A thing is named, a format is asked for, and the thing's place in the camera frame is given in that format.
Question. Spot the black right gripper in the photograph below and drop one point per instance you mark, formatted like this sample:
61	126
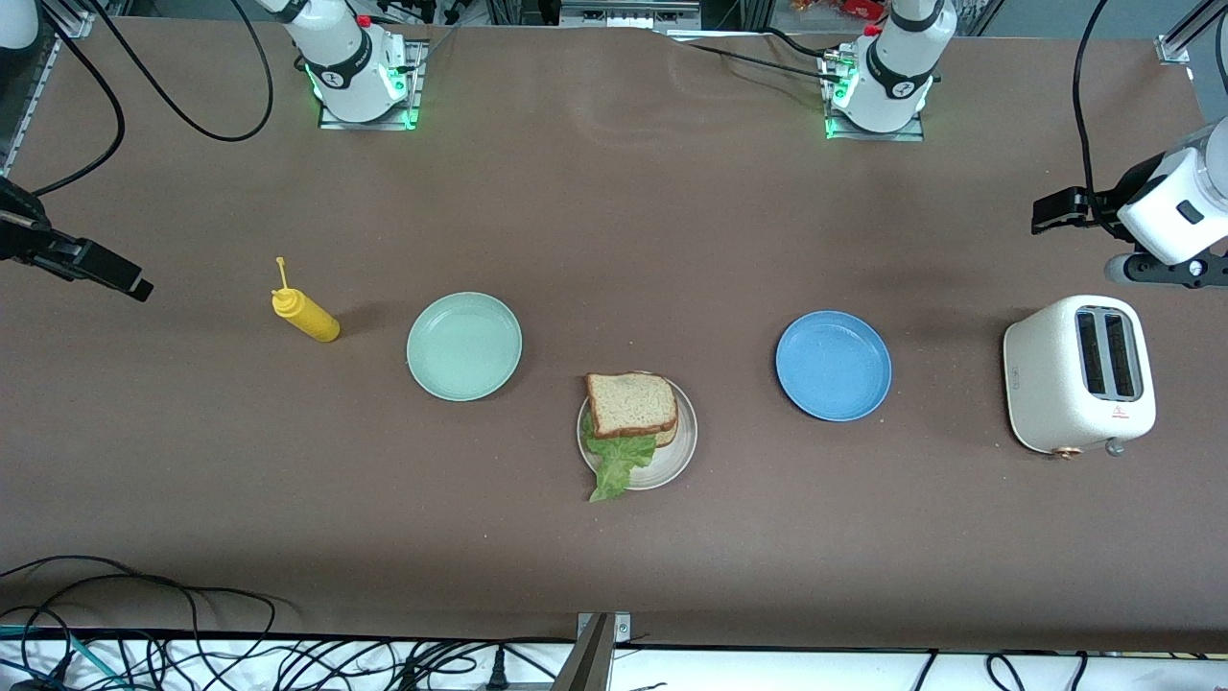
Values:
21	237

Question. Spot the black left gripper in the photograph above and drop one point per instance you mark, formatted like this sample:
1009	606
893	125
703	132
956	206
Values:
1121	191

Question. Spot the yellow mustard squeeze bottle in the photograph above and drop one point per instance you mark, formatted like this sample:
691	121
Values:
312	321

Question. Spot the light crust bread slice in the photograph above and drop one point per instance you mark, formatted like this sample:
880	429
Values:
667	439

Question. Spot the dark crust bread slice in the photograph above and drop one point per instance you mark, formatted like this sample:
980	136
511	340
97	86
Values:
631	403

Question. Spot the green lettuce leaf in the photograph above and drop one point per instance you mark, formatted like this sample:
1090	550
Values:
619	461

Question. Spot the metal base plate left arm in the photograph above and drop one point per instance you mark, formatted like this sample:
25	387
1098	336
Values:
902	137

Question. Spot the metal base plate right arm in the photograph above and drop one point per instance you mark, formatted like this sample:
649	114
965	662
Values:
419	77

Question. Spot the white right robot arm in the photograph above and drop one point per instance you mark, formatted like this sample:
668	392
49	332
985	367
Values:
350	72

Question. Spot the blue plate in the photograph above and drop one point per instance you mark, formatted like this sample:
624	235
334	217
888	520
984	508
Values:
834	366

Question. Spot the pale green plate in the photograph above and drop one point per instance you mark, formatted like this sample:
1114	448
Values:
464	346

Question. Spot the beige plate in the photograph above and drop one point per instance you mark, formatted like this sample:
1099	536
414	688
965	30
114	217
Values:
672	461

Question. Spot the cream white toaster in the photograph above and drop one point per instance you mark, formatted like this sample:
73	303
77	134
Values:
1046	384

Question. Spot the red packet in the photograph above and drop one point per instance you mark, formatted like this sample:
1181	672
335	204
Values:
854	8

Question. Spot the grey device box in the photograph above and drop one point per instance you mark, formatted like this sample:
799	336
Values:
624	11

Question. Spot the black power plug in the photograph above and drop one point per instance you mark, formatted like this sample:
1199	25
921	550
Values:
497	672

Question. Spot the aluminium frame profile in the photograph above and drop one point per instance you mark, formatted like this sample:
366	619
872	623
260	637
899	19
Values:
72	21
1175	48

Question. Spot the aluminium post with bracket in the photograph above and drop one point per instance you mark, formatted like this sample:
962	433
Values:
590	662

